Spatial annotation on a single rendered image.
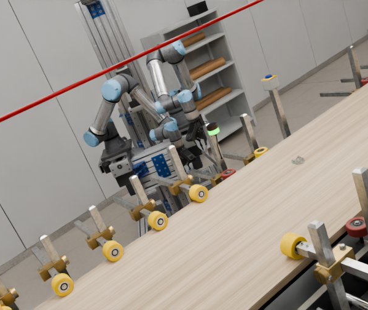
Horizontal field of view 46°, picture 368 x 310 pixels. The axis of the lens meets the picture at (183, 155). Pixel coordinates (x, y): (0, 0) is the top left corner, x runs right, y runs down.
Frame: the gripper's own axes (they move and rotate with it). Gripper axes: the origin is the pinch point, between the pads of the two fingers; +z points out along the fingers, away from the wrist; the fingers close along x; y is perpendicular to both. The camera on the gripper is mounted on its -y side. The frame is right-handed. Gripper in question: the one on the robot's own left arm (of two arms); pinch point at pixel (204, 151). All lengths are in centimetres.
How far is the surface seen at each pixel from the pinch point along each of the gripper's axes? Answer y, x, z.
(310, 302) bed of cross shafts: -83, -88, 16
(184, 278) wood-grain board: -87, -42, 9
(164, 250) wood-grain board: -73, -21, 9
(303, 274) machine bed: -67, -78, 20
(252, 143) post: 20.8, -18.1, 7.9
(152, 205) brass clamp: -46.1, 6.2, 4.8
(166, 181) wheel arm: -24.7, 12.5, 4.1
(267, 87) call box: 44, -26, -16
